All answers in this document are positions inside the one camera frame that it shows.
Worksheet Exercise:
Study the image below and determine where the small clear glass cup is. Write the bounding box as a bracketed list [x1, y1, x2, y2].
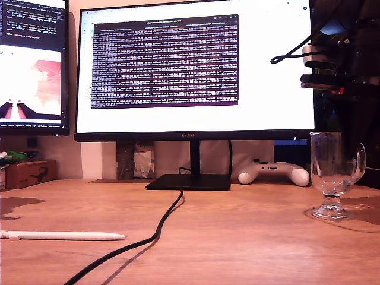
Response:
[305, 131, 368, 222]

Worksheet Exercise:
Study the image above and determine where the white pen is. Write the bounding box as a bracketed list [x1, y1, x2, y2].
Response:
[0, 230, 127, 241]

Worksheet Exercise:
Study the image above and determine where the white game controller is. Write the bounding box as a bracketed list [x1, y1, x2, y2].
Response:
[237, 159, 311, 187]

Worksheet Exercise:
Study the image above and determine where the black Huawei computer monitor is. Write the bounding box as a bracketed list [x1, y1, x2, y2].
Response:
[74, 0, 316, 191]

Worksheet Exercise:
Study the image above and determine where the grey brown photo card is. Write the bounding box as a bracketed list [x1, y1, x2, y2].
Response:
[116, 141, 155, 180]

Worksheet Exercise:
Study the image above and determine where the thin brown mat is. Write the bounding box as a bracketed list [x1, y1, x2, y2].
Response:
[88, 178, 157, 183]

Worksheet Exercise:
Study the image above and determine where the brown cardboard box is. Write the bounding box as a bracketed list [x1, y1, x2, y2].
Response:
[5, 159, 57, 190]

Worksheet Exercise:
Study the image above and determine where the crumpled green white packet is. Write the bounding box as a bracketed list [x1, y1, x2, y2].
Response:
[0, 150, 27, 166]

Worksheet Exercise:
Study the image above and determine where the black cable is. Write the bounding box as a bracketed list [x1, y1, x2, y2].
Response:
[227, 140, 234, 176]
[64, 167, 192, 285]
[270, 17, 320, 65]

